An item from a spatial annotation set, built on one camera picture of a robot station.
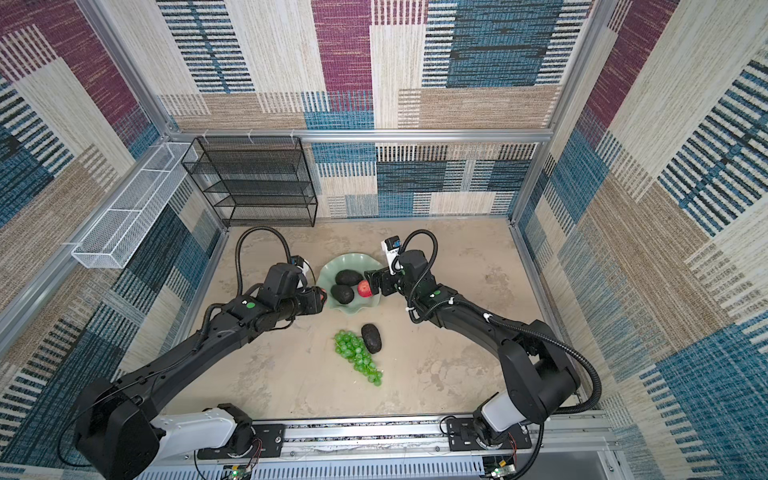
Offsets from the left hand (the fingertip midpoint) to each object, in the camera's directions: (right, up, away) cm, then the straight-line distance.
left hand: (322, 292), depth 82 cm
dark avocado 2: (+13, -13, +3) cm, 19 cm away
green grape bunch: (+8, -15, +1) cm, 17 cm away
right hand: (+16, +5, +4) cm, 17 cm away
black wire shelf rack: (-31, +36, +30) cm, 56 cm away
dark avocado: (+5, +2, +17) cm, 18 cm away
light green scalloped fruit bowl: (+6, +7, +20) cm, 22 cm away
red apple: (+10, -1, +14) cm, 18 cm away
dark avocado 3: (+4, -2, +12) cm, 13 cm away
